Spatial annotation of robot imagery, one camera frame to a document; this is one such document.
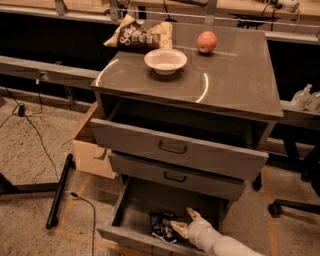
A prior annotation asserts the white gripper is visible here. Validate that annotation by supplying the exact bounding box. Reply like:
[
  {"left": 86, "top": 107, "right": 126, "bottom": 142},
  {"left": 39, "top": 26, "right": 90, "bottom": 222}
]
[{"left": 170, "top": 207, "right": 221, "bottom": 252}]

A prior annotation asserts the blue chip bag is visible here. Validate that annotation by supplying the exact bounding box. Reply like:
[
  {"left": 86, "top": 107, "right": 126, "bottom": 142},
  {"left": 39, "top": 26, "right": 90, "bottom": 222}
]
[{"left": 149, "top": 212, "right": 177, "bottom": 243}]

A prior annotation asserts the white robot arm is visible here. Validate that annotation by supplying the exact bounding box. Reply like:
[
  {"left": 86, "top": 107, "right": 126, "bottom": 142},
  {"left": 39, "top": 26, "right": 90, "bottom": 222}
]
[{"left": 170, "top": 207, "right": 264, "bottom": 256}]

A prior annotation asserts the grey bottom drawer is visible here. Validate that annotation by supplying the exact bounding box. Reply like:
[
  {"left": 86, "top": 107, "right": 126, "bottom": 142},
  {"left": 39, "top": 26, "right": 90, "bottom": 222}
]
[{"left": 97, "top": 177, "right": 227, "bottom": 256}]

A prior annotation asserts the grey drawer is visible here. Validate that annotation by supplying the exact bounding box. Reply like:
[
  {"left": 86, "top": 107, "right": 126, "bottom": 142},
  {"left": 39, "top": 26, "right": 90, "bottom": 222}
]
[
  {"left": 108, "top": 152, "right": 245, "bottom": 201},
  {"left": 97, "top": 177, "right": 227, "bottom": 256},
  {"left": 90, "top": 100, "right": 268, "bottom": 181}
]

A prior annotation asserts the grey middle drawer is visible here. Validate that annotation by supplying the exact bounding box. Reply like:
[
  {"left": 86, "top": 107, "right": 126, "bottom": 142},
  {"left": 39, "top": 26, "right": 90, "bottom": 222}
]
[{"left": 108, "top": 152, "right": 245, "bottom": 201}]

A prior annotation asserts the grey top drawer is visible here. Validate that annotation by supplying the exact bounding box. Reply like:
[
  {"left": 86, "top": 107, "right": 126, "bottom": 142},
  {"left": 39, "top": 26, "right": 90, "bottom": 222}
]
[{"left": 90, "top": 100, "right": 268, "bottom": 181}]

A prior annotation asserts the grey drawer cabinet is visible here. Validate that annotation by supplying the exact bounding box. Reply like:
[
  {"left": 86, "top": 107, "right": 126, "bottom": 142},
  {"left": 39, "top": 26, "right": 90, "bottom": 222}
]
[{"left": 90, "top": 20, "right": 284, "bottom": 211}]

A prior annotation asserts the brown chip bag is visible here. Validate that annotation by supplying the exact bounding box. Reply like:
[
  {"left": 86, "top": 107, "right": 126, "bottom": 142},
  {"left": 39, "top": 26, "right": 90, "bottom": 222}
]
[{"left": 104, "top": 15, "right": 173, "bottom": 52}]

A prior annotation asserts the cardboard box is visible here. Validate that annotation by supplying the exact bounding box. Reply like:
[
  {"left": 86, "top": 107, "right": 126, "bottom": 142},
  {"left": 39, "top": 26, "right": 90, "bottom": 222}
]
[{"left": 65, "top": 102, "right": 116, "bottom": 179}]

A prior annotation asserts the black chair base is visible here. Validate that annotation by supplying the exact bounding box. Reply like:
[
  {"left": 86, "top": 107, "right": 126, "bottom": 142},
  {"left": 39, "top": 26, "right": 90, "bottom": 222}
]
[{"left": 252, "top": 137, "right": 320, "bottom": 218}]

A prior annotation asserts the white bowl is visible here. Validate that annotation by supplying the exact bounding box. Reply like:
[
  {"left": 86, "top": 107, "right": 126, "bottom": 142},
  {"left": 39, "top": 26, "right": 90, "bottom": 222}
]
[{"left": 144, "top": 49, "right": 187, "bottom": 75}]

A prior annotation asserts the clear pump bottle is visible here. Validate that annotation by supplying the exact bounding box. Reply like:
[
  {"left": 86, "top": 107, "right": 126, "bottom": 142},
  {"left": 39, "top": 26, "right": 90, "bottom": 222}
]
[{"left": 290, "top": 84, "right": 312, "bottom": 110}]

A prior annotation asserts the red apple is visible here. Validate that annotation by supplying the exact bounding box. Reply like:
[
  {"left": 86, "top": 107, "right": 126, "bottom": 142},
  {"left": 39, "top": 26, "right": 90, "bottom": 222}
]
[{"left": 197, "top": 31, "right": 217, "bottom": 53}]

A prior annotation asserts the black cable with plug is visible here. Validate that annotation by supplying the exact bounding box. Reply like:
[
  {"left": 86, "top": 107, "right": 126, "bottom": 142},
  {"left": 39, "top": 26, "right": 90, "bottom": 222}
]
[{"left": 69, "top": 191, "right": 98, "bottom": 256}]

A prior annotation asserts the black table leg frame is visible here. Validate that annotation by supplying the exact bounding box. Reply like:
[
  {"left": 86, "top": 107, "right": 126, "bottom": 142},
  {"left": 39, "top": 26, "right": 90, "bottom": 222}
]
[{"left": 0, "top": 154, "right": 75, "bottom": 230}]

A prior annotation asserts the black floor cable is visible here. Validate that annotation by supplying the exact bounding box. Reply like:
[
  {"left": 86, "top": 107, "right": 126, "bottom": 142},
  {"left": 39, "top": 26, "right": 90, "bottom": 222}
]
[{"left": 0, "top": 71, "right": 61, "bottom": 182}]

